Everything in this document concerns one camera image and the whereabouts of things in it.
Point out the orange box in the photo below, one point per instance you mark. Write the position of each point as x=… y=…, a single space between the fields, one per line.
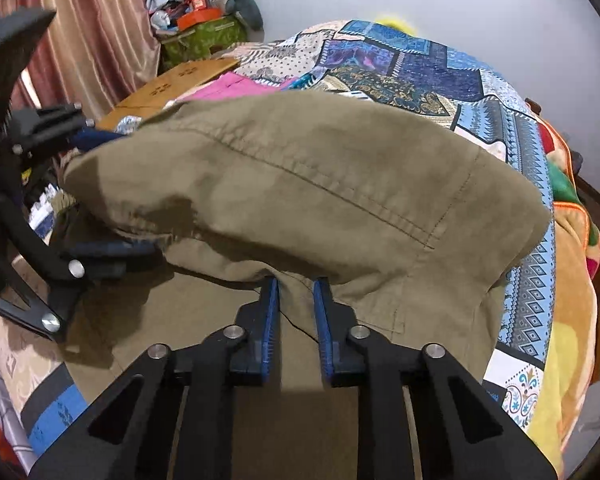
x=200 y=18

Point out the grey plush pillow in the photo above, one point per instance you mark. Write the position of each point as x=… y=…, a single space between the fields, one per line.
x=247 y=5

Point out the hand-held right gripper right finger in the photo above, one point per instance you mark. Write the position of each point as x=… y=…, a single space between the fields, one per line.
x=322 y=332

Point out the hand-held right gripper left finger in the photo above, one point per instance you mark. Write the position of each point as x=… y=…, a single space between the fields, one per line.
x=271 y=332

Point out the patchwork printed bedsheet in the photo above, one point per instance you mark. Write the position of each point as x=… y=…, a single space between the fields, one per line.
x=405 y=70

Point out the green patterned box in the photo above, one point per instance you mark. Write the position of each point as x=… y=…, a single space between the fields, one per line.
x=200 y=40

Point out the yellow fuzzy thing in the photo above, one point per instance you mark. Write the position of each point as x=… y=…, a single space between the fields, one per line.
x=395 y=21

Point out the olive khaki pants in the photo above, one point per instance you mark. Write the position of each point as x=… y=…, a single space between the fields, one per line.
x=305 y=185

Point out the yellow orange fleece blanket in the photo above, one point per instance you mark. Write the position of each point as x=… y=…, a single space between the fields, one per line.
x=570 y=335

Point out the blue patterned cloth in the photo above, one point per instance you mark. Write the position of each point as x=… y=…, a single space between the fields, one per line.
x=55 y=412

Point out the beige patterned cloth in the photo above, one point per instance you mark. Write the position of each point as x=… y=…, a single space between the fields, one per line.
x=15 y=360

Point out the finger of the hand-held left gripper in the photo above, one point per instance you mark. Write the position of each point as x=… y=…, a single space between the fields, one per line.
x=107 y=257
x=55 y=122

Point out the brown cardboard box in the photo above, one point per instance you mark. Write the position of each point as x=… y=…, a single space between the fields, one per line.
x=180 y=82

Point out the striped brown curtain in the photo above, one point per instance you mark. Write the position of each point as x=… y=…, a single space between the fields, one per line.
x=80 y=35

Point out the pink cloth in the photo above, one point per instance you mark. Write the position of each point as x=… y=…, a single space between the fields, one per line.
x=230 y=87

